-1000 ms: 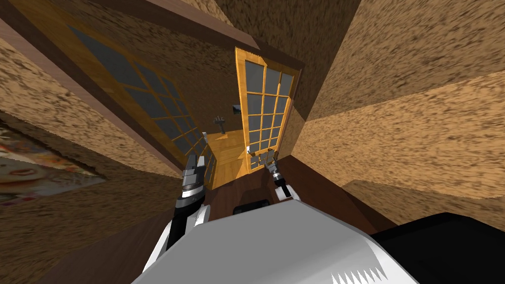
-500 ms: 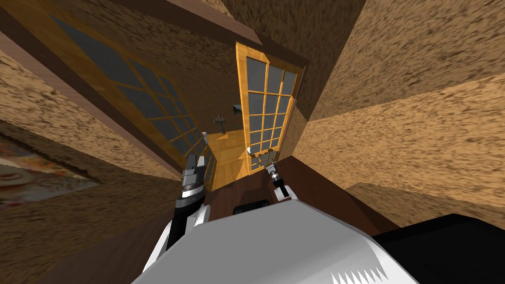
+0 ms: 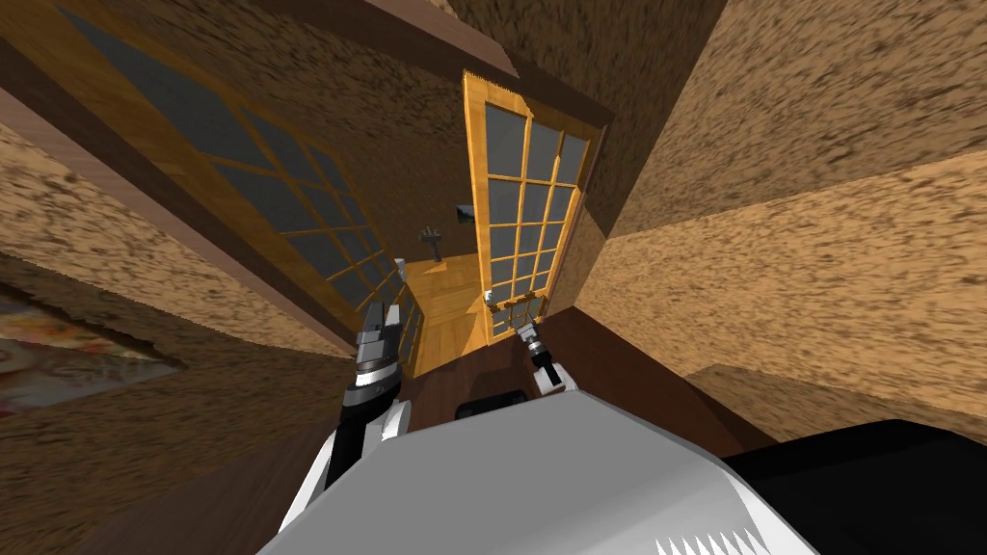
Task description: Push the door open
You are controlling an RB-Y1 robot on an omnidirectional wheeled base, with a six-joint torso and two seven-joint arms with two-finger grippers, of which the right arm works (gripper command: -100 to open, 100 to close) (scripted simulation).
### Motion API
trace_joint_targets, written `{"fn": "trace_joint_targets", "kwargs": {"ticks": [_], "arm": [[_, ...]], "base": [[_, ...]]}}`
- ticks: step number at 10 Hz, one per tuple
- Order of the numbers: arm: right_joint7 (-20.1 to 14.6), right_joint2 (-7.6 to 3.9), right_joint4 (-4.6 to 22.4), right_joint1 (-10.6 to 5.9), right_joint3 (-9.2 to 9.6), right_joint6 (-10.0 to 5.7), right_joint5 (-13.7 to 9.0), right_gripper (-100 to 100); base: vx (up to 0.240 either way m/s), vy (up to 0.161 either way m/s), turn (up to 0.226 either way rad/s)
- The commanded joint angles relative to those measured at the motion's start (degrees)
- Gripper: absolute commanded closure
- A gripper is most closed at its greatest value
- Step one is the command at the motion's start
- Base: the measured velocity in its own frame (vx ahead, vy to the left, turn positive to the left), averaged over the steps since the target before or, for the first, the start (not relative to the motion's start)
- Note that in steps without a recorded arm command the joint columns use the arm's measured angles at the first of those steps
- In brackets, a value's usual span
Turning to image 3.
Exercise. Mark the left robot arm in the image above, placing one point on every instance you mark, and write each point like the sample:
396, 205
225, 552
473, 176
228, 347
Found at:
351, 439

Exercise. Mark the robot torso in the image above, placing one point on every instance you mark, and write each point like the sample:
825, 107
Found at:
540, 478

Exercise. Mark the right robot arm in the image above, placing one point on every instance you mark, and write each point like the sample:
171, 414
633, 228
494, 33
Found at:
887, 486

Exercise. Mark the large wooden glass-pane door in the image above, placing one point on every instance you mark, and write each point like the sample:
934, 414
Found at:
254, 193

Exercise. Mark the colourful wall picture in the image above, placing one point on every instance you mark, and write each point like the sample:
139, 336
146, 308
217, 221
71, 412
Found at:
62, 362

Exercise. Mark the narrow wooden glass-pane door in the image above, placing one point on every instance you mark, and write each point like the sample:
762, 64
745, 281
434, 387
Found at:
524, 208

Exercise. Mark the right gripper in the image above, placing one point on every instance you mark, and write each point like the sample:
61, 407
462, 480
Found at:
529, 334

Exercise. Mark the grey door knob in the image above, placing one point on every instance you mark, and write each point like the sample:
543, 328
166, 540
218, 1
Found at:
401, 270
490, 298

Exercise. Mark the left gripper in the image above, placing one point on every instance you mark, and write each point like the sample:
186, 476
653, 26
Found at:
377, 348

